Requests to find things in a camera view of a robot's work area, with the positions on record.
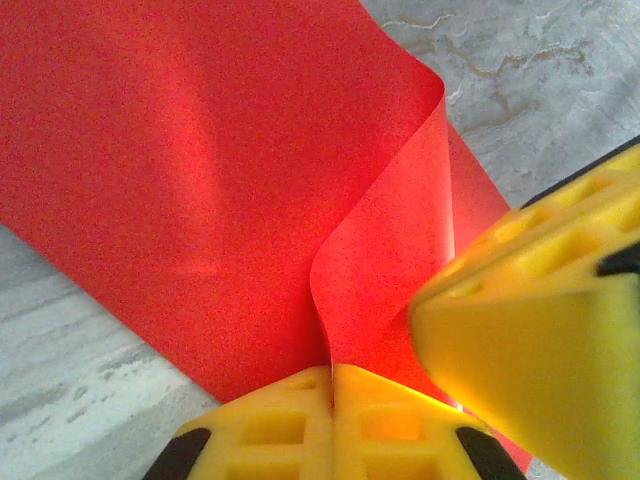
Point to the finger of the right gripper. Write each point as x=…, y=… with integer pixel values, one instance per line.
x=525, y=350

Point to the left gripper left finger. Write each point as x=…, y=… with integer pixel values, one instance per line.
x=270, y=440

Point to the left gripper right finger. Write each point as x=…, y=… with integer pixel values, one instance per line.
x=395, y=440

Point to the red paper sheet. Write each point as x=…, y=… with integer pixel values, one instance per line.
x=175, y=175

